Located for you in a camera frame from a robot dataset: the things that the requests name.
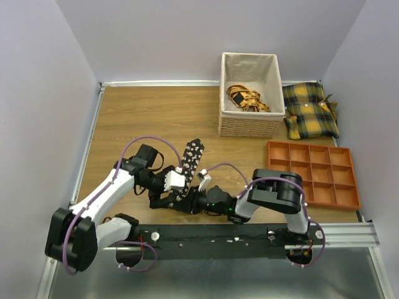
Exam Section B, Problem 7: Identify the aluminium frame rail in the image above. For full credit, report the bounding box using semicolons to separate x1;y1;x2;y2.
49;222;380;250

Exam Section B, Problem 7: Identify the wicker basket with liner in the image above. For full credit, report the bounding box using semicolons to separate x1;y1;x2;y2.
218;52;285;138

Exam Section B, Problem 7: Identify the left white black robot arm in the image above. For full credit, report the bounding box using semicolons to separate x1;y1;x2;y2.
45;144;186;275

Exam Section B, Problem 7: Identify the orange compartment tray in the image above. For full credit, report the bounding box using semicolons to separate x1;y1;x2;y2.
267;141;362;211

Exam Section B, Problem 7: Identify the yellow plaid shirt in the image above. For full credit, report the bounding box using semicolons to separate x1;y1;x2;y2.
282;82;340;140

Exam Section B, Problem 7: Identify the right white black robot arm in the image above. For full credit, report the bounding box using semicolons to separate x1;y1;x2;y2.
173;169;310;245

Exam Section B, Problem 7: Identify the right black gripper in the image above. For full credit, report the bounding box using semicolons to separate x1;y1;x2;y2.
173;186;228;216

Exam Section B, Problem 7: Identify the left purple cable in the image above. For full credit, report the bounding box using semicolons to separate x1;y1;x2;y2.
63;135;183;276

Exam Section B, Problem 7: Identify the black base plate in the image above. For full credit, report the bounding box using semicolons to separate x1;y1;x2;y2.
139;224;325;260

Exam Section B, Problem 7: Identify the black floral tie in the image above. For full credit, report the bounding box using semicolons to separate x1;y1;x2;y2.
170;138;204;209

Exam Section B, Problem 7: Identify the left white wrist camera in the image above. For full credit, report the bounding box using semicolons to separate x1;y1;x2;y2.
164;167;186;191

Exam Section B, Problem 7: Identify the orange patterned tie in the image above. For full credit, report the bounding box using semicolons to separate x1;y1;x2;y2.
227;84;271;112

